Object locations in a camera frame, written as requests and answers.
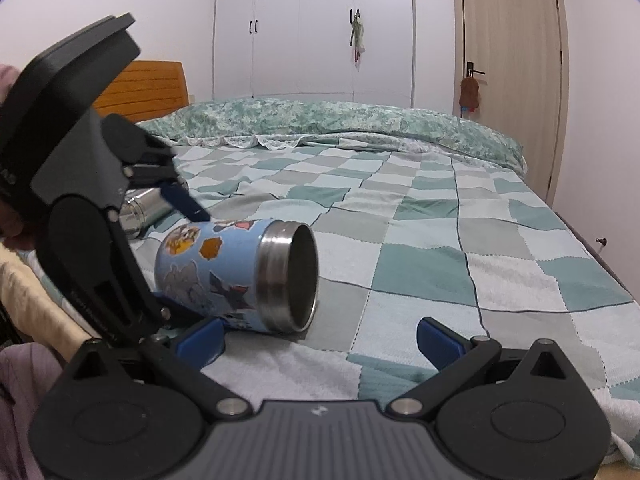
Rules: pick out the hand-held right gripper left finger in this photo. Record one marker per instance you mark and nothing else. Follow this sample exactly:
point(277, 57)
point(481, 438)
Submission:
point(200, 344)

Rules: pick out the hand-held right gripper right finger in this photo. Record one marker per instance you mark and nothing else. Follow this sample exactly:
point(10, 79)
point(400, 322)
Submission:
point(440, 344)

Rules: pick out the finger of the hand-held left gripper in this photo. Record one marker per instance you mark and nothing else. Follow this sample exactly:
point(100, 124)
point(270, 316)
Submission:
point(130, 285)
point(184, 202)

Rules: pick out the blue sticker-covered steel cup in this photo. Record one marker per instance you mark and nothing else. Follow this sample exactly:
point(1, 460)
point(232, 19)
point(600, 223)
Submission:
point(220, 270)

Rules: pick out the person's left forearm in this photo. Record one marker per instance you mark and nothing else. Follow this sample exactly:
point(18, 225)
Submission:
point(6, 82)

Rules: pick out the stainless steel bottle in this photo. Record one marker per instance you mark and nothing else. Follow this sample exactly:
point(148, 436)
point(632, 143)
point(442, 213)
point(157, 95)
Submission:
point(141, 210)

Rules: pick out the orange wooden headboard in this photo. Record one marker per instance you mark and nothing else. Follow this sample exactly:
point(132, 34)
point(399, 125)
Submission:
point(150, 85)

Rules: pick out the yellow cloth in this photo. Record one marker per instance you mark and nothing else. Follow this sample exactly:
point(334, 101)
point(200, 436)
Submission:
point(25, 285)

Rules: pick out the green checkered blanket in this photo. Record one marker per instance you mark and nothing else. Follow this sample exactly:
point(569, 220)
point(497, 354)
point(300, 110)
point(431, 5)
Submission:
point(400, 240)

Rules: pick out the person's purple clothing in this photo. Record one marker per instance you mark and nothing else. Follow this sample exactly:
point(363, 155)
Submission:
point(20, 400)

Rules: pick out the green floral quilt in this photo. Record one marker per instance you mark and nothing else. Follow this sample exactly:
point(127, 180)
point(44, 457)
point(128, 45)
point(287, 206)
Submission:
point(325, 120)

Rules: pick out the white wardrobe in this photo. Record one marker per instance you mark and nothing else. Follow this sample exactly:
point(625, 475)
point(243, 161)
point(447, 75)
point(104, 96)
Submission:
point(300, 35)

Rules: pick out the brown plush toy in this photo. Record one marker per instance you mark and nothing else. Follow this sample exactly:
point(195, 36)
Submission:
point(470, 92)

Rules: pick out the beige wooden door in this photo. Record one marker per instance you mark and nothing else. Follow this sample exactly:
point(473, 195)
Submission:
point(510, 35)

